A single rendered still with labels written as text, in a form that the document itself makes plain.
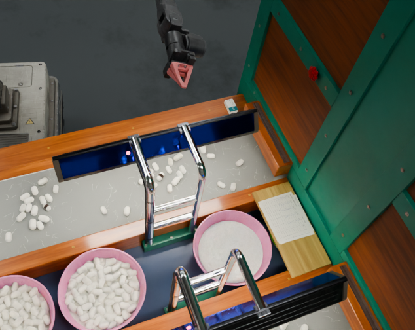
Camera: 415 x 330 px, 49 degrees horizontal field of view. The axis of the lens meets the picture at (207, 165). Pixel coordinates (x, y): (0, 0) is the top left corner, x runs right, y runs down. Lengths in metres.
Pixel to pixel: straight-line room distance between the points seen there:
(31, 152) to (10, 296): 0.50
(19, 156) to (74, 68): 1.38
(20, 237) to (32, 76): 0.98
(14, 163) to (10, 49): 1.57
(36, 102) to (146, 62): 1.00
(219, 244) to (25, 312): 0.64
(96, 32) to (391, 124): 2.40
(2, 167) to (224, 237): 0.81
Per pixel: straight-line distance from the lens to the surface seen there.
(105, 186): 1.68
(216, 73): 3.05
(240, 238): 1.63
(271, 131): 1.72
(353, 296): 1.52
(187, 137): 1.33
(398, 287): 1.40
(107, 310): 1.52
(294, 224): 1.64
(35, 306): 1.56
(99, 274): 1.54
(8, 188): 1.73
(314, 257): 1.61
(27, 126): 2.20
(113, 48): 3.16
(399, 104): 1.17
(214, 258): 1.58
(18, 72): 2.42
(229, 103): 1.86
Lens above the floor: 2.20
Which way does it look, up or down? 58 degrees down
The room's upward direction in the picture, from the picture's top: 12 degrees clockwise
